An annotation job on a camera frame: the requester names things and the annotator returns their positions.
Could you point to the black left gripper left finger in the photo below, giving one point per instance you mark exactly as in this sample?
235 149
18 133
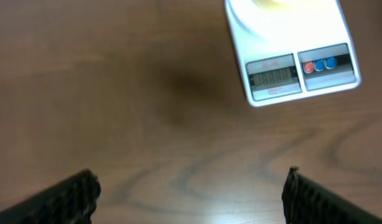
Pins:
72 200

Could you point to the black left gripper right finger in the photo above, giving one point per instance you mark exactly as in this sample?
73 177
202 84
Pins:
307 202

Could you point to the white digital kitchen scale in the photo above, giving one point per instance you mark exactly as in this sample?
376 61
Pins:
293 53

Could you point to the yellow bowl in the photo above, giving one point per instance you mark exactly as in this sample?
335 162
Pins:
274 4

